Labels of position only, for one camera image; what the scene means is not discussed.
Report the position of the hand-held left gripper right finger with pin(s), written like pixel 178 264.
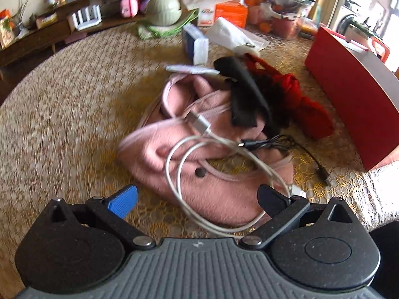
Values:
pixel 271 199

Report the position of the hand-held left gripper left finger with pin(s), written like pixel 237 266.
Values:
pixel 124 201

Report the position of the pink fleece cloth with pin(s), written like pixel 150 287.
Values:
pixel 218 199

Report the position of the red cloth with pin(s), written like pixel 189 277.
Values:
pixel 311 112

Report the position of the black cloth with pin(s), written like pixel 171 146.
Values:
pixel 246 99

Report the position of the white cardboard box red trim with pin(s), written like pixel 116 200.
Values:
pixel 349 93

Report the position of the blue white tissue pack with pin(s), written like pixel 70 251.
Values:
pixel 196 43

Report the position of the silver foil packet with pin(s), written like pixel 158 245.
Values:
pixel 187 69

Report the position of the white plastic bag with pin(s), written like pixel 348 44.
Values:
pixel 230 34

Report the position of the green white mat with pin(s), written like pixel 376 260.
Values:
pixel 156 32

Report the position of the wooden shelf cabinet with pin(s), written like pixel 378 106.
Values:
pixel 31 40

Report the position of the white slatted rack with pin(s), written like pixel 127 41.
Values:
pixel 84 17

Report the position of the orange white box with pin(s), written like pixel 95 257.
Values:
pixel 230 12

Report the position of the green ceramic pot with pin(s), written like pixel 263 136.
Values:
pixel 162 9

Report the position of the pink plush toy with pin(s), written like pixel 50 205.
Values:
pixel 129 4

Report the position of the small cardboard box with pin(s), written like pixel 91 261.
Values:
pixel 46 20

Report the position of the white washing machine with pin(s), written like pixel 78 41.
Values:
pixel 346 15

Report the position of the dried twigs in vase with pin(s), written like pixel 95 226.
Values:
pixel 20 15

